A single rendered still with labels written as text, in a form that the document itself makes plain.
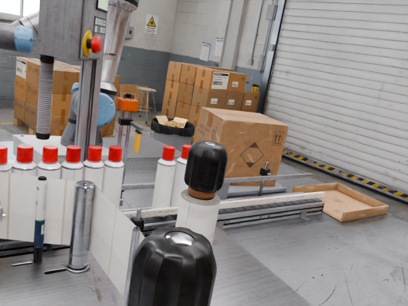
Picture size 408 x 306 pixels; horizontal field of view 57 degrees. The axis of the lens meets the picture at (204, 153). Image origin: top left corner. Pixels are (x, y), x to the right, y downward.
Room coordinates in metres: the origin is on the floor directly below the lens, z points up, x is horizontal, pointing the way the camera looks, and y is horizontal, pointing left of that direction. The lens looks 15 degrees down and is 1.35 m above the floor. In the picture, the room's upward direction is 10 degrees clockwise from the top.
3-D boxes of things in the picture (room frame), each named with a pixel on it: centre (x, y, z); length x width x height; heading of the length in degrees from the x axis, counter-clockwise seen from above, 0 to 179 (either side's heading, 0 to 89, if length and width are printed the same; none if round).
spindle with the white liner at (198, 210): (0.73, -0.01, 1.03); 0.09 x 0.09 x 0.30
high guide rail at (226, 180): (1.11, 0.00, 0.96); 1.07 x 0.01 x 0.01; 125
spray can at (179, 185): (1.03, 0.05, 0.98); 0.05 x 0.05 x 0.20
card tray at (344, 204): (1.49, -0.60, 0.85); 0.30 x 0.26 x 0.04; 125
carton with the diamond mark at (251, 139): (1.56, -0.14, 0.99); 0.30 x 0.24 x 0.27; 114
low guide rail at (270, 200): (1.05, -0.04, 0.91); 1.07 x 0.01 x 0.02; 125
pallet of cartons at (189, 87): (5.37, 0.02, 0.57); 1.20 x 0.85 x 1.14; 138
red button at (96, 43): (0.87, 0.29, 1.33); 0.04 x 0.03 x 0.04; 1
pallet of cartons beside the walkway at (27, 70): (4.63, 1.85, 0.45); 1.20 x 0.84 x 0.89; 48
